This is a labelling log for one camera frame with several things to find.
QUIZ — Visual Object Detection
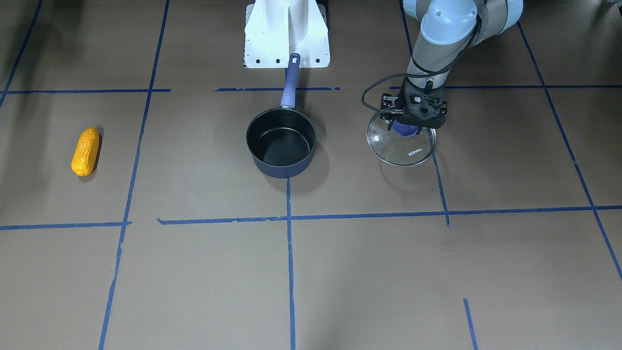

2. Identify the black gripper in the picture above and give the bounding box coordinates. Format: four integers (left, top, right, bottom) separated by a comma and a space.
380, 78, 448, 129

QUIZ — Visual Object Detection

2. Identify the glass pot lid blue knob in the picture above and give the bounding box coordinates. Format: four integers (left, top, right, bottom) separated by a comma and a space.
366, 113, 437, 168

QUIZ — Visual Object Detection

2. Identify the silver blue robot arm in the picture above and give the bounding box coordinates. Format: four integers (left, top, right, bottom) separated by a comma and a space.
382, 0, 524, 137

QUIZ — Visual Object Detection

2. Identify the yellow corn cob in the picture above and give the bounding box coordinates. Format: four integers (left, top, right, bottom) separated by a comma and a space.
70, 128, 101, 176

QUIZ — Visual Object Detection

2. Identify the dark blue saucepan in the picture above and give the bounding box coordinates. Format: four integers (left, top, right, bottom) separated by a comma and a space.
246, 52, 317, 178

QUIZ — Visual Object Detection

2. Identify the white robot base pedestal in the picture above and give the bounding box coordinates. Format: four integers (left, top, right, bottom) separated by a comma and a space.
243, 0, 331, 69

